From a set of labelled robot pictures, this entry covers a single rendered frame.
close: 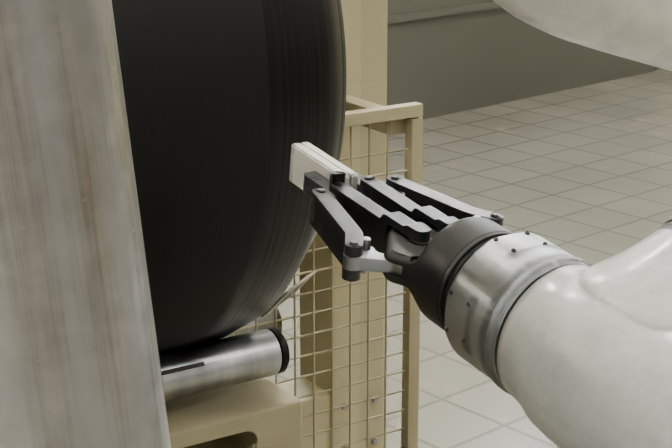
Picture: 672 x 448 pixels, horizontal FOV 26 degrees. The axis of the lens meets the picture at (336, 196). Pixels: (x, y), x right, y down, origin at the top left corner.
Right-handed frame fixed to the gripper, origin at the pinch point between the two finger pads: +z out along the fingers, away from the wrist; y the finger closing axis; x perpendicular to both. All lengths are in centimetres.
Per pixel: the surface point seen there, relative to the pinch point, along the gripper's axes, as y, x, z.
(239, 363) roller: -5.7, 27.0, 20.0
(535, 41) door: -389, 148, 416
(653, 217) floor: -294, 149, 238
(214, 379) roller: -3.1, 28.0, 19.9
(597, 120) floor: -379, 166, 359
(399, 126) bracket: -59, 28, 70
